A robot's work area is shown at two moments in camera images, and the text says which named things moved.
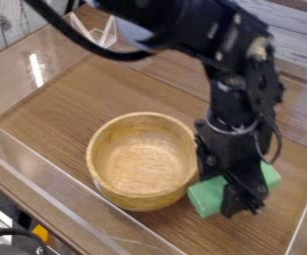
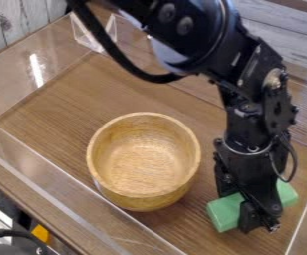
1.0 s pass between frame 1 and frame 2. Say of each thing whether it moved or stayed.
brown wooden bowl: stayed
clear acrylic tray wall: stayed
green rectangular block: moved
